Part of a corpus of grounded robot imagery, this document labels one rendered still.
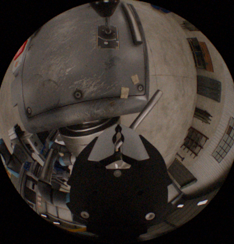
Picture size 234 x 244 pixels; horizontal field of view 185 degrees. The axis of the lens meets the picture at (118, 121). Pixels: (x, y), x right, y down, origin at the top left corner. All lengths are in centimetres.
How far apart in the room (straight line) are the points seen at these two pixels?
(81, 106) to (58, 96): 6
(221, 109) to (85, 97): 668
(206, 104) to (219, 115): 135
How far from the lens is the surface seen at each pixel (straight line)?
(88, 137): 23
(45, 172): 56
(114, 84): 17
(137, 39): 22
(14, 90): 34
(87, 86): 16
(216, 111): 665
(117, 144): 15
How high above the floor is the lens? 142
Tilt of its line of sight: 59 degrees down
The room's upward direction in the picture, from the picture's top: 143 degrees clockwise
